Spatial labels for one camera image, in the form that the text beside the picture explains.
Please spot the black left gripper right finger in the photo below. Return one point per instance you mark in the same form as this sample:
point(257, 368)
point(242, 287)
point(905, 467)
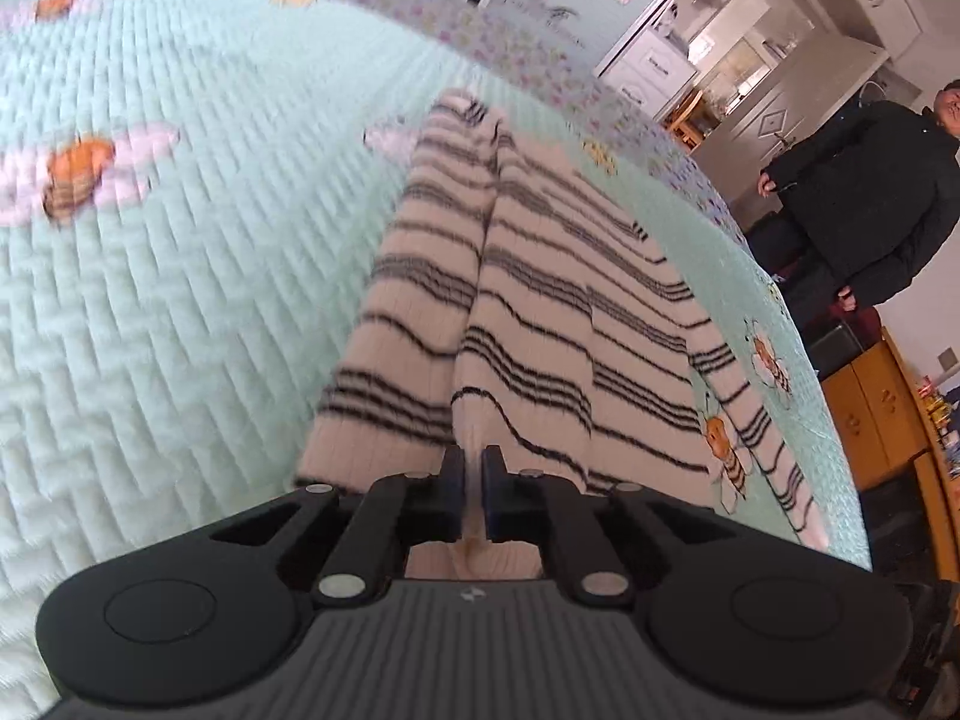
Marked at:
point(551, 513)

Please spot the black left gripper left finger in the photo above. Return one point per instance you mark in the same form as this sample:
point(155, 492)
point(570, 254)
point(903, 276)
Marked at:
point(397, 513)

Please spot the cream black striped knit sweater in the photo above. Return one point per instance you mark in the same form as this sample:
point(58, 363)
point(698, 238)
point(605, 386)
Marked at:
point(514, 304)

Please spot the yellow wooden cabinet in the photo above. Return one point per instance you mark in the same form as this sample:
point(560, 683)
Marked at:
point(906, 482)

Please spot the mint green quilted bedspread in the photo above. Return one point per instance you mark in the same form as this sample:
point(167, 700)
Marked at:
point(192, 194)

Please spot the person in black jacket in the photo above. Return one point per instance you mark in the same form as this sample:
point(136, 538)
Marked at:
point(866, 202)

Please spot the white door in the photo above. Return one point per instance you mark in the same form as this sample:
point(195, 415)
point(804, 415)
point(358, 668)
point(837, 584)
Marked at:
point(789, 104)

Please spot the white wardrobe with glass doors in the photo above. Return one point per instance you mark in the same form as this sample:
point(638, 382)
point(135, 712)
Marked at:
point(725, 52)

